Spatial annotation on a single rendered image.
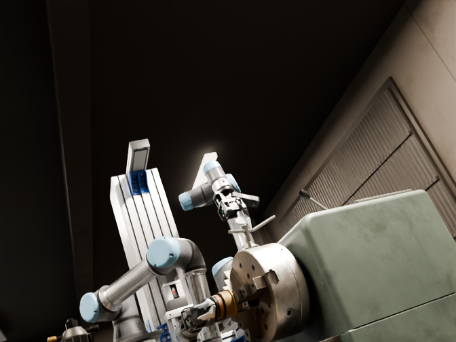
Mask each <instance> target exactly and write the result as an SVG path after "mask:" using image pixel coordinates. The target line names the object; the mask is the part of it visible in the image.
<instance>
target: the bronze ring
mask: <svg viewBox="0 0 456 342"><path fill-rule="evenodd" d="M210 300H211V301H213V302H214V303H215V306H216V315H215V317H216V318H215V320H217V319H221V318H223V319H225V318H230V317H232V318H234V317H236V316H237V313H238V311H240V310H242V307H243V303H240V304H237V302H236V299H235V297H234V295H233V293H232V292H231V291H230V290H229V289H226V290H225V291H224V292H220V293H217V294H216V295H214V296H212V297H210Z"/></svg>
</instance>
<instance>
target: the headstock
mask: <svg viewBox="0 0 456 342"><path fill-rule="evenodd" d="M277 244H280V245H282V246H283V247H285V248H286V249H287V250H288V251H289V252H290V253H291V254H292V255H293V257H294V258H295V259H296V261H297V263H298V264H299V266H300V268H301V270H302V272H303V274H304V276H305V279H306V282H307V286H308V290H309V301H310V313H309V319H308V323H307V326H306V327H305V329H304V330H303V331H302V332H300V333H299V334H296V335H293V336H290V337H286V338H284V339H280V340H278V342H321V341H323V340H326V339H329V338H331V337H335V336H337V335H340V334H342V333H344V332H346V331H348V330H351V329H353V328H357V327H359V326H362V325H365V324H368V323H370V322H374V321H376V320H379V319H381V318H385V317H387V316H390V315H393V314H396V313H398V312H401V311H404V310H406V309H410V308H412V307H415V306H418V305H421V304H423V303H427V302H429V301H432V300H434V299H438V298H440V297H443V296H446V295H449V294H451V293H454V292H456V243H455V241H454V239H453V237H452V236H451V234H450V232H449V230H448V229H447V227H446V225H445V223H444V222H443V220H442V218H441V217H440V215H439V213H438V211H437V209H436V208H435V206H434V205H433V203H432V201H431V199H430V197H429V195H428V194H427V193H426V191H424V190H416V191H410V192H407V193H401V194H398V195H392V196H388V197H382V198H379V199H373V200H369V201H366V202H360V203H357V204H351V205H347V206H342V207H338V208H332V209H329V210H323V211H319V212H314V213H310V214H307V215H305V216H304V217H303V218H302V219H301V220H300V221H299V222H298V223H297V224H296V225H295V226H294V227H293V228H292V229H291V230H290V231H289V232H288V233H287V234H286V235H285V236H284V237H283V238H282V239H281V240H280V241H279V242H278V243H277ZM311 271H312V272H311ZM319 275H320V276H319ZM321 280H322V281H321ZM319 281H321V282H319ZM320 292H321V293H320ZM324 297H325V299H324ZM330 307H331V308H330ZM295 339H296V340H295Z"/></svg>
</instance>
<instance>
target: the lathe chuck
mask: <svg viewBox="0 0 456 342"><path fill-rule="evenodd" d="M231 266H232V267H233V269H234V270H235V272H236V273H237V274H238V275H239V276H240V277H241V279H242V280H243V281H244V283H245V284H248V283H249V282H250V281H251V279H253V278H256V277H259V276H263V275H265V274H266V273H269V270H272V271H273V272H274V273H275V276H276V278H277V280H278V282H277V283H278V284H276V285H275V284H274V283H273V284H270V285H269V286H268V287H267V289H266V290H265V291H264V292H263V293H262V294H261V295H260V297H259V298H257V299H254V300H251V301H247V302H245V303H243V307H247V306H249V305H251V306H254V305H258V304H259V308H258V309H257V315H258V319H259V327H260V332H261V339H262V342H275V341H278V340H280V339H284V338H286V337H290V336H292V335H294V334H295V333H296V331H297V329H298V327H299V324H300V321H301V298H300V294H299V289H298V286H297V282H296V280H295V276H294V274H293V272H292V269H291V268H290V266H289V264H288V263H287V261H286V259H285V258H284V257H283V256H282V255H281V253H280V252H278V251H277V250H276V249H275V248H274V247H272V246H268V245H263V246H258V247H255V248H249V249H246V250H241V251H239V252H238V253H237V254H236V255H235V257H234V259H233V262H232V264H231ZM243 307H242V308H243ZM290 307H291V308H293V310H294V312H293V315H292V316H291V317H289V318H287V317H286V316H285V312H286V310H287V309H288V308H290Z"/></svg>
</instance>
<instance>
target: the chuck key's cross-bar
mask: <svg viewBox="0 0 456 342"><path fill-rule="evenodd" d="M275 217H276V216H275V215H273V216H272V217H270V218H269V219H267V220H266V221H264V222H262V223H261V224H259V225H257V226H256V227H254V228H252V229H249V233H250V232H254V231H256V230H257V229H259V228H260V227H262V226H263V225H265V224H267V223H268V222H269V221H271V220H273V219H274V218H275ZM245 232H246V230H245V229H236V230H228V233H245Z"/></svg>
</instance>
